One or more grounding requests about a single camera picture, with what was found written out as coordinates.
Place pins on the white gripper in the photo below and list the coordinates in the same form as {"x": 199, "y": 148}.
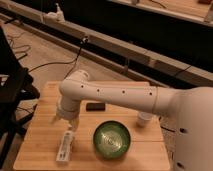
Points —
{"x": 69, "y": 110}

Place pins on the white tube bottle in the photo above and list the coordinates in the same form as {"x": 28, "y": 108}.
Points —
{"x": 64, "y": 151}

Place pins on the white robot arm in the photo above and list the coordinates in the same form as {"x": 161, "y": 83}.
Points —
{"x": 192, "y": 108}

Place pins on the green ceramic bowl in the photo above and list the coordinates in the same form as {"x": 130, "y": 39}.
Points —
{"x": 111, "y": 140}

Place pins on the black rectangular block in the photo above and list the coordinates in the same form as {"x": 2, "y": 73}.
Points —
{"x": 95, "y": 107}

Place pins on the translucent plastic cup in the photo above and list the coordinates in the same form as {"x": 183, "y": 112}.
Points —
{"x": 144, "y": 118}

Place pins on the black office chair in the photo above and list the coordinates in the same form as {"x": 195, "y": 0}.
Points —
{"x": 16, "y": 88}

